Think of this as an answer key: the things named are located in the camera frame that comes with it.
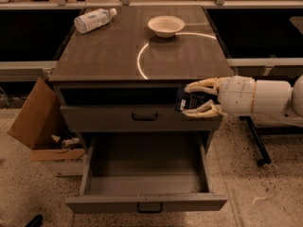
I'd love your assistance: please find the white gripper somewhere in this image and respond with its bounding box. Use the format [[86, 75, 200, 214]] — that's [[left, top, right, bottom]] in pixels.
[[182, 76, 256, 118]]

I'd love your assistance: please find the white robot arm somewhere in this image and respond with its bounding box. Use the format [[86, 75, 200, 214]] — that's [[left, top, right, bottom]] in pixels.
[[177, 76, 303, 127]]

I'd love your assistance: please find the grey drawer cabinet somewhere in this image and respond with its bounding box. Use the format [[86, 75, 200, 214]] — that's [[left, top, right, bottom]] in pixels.
[[50, 6, 233, 155]]

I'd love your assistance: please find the open grey lower drawer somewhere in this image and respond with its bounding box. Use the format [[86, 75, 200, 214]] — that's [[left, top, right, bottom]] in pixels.
[[65, 131, 227, 214]]

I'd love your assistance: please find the closed grey upper drawer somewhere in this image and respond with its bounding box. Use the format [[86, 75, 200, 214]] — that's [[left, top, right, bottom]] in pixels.
[[61, 105, 223, 132]]

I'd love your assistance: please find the black chair leg with caster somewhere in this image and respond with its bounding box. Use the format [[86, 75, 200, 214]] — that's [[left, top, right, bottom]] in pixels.
[[241, 116, 272, 166]]

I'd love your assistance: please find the white paper bowl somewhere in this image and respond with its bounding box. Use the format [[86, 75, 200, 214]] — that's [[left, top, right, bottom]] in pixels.
[[148, 16, 185, 38]]

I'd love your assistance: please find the clear plastic water bottle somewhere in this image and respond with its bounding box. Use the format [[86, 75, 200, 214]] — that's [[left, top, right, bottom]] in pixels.
[[74, 9, 117, 34]]

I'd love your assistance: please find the brown cardboard box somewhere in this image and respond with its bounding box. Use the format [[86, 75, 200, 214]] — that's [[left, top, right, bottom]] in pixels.
[[8, 79, 86, 177]]

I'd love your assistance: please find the black object on floor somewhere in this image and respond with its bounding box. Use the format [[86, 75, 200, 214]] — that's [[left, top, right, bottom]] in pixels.
[[25, 215, 43, 227]]

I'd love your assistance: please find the grey workbench rail frame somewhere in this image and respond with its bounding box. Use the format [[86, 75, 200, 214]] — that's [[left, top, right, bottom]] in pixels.
[[0, 0, 303, 104]]

